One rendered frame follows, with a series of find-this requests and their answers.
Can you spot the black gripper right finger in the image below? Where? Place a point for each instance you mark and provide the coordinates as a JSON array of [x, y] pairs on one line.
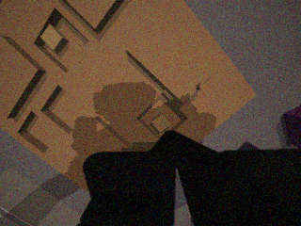
[[209, 178]]

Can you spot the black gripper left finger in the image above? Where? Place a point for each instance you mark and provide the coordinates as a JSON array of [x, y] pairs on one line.
[[136, 172]]

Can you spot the magenta cube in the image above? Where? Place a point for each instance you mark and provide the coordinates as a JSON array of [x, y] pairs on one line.
[[293, 122]]

